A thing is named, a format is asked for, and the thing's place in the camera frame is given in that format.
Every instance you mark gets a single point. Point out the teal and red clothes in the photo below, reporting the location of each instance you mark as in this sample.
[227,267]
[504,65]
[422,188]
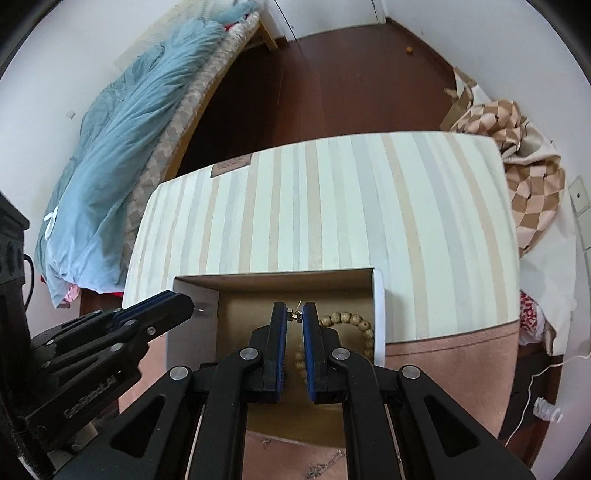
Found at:
[238,11]

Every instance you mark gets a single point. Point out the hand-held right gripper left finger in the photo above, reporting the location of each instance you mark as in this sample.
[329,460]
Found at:
[279,341]

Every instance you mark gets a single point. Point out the red and white printed cloth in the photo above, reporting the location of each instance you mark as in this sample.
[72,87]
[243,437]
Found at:
[531,318]

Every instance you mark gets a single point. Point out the checkered brown cloth pile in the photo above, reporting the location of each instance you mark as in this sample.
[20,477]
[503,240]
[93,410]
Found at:
[554,286]

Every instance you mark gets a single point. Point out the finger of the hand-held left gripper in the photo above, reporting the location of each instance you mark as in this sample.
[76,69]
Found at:
[147,302]
[178,308]

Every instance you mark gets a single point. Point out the small gold earring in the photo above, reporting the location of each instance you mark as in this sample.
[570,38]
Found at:
[294,316]

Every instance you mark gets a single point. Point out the pink fabric stool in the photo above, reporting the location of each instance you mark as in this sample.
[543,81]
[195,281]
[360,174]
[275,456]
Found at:
[452,374]

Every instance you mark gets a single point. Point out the striped mattress table cover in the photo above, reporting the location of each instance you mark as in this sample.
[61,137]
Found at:
[346,207]

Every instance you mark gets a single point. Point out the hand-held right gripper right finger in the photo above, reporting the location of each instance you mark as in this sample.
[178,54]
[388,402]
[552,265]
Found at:
[310,350]

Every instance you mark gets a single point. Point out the bed with patterned mattress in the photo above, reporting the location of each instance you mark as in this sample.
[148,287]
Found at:
[184,120]

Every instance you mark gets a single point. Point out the cardboard box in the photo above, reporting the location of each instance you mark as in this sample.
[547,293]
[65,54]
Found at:
[240,307]

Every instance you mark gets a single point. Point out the small silver earring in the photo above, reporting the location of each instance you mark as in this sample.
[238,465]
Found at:
[201,310]

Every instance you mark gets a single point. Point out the white door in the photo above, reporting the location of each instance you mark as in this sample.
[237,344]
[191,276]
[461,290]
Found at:
[332,16]

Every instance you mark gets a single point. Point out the light blue duvet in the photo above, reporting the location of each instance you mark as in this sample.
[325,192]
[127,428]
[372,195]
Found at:
[120,152]

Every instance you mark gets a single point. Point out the white wall socket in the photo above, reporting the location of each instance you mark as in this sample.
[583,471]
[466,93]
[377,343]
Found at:
[581,207]

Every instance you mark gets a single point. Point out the wooden bed frame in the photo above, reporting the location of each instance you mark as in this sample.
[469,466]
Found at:
[203,97]

